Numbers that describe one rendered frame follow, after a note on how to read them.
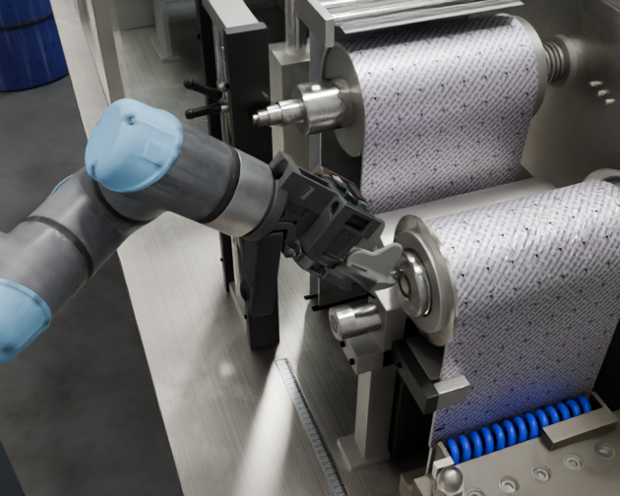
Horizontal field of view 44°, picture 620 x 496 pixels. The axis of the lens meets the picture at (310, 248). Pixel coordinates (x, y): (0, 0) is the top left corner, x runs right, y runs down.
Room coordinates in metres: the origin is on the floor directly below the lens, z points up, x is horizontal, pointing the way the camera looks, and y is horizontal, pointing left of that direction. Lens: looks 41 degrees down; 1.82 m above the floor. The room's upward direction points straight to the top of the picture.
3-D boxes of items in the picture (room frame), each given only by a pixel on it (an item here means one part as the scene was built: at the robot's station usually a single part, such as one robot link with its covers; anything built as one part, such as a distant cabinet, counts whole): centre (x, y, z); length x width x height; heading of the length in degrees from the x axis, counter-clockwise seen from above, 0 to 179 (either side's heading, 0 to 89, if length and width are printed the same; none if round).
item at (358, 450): (0.63, -0.07, 1.05); 0.06 x 0.05 x 0.31; 110
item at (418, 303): (0.60, -0.11, 1.25); 0.07 x 0.02 x 0.07; 20
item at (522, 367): (0.59, -0.26, 1.11); 0.23 x 0.01 x 0.18; 110
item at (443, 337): (0.61, -0.12, 1.25); 0.15 x 0.01 x 0.15; 20
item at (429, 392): (0.58, -0.14, 1.13); 0.09 x 0.06 x 0.03; 20
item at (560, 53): (0.94, -0.31, 1.33); 0.07 x 0.07 x 0.07; 20
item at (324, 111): (0.84, -0.01, 1.33); 0.06 x 0.06 x 0.06; 20
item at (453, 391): (0.55, -0.16, 1.13); 0.04 x 0.02 x 0.03; 110
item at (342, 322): (0.61, -0.04, 1.18); 0.04 x 0.02 x 0.04; 20
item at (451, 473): (0.48, -0.16, 1.05); 0.04 x 0.04 x 0.04
